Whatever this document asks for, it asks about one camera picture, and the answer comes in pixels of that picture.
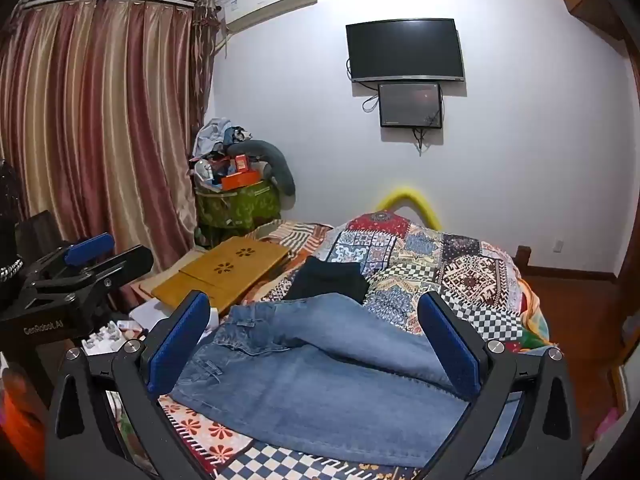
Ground wooden lap desk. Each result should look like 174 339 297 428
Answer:
150 236 291 311

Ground white paper sheet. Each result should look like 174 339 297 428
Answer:
129 301 173 332

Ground patchwork printed quilt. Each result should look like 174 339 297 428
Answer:
110 210 553 480

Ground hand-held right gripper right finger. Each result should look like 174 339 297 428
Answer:
417 290 583 480

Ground white plastic tray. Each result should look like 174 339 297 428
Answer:
81 324 128 357

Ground green patterned cloth cover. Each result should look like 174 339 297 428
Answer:
195 182 282 248

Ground blue denim pants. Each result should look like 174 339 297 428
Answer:
160 292 526 471

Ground pale blue clothes pile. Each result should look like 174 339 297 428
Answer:
194 117 251 158

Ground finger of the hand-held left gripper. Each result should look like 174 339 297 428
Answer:
22 232 116 281
30 245 155 297

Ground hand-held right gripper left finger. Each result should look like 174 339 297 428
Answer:
45 289 221 480

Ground orange green fleece blanket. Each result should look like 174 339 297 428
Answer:
520 280 553 351

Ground grey tube pillow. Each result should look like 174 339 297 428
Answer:
227 139 297 197

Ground striped pink gold curtain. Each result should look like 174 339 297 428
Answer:
0 0 216 281

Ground orange flat box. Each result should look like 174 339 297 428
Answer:
220 170 262 192

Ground yellow foam tube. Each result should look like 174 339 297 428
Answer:
376 186 442 231

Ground small black wall monitor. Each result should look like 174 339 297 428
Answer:
377 81 443 129

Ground black folded garment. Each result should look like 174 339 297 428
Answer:
287 256 371 305

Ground black wall television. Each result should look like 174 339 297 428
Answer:
345 18 466 83

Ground white wall air conditioner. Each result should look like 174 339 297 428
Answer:
216 0 318 36

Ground wooden wall cabinet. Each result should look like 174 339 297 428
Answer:
547 0 631 41

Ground dark sparkly object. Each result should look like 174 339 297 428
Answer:
0 160 26 286

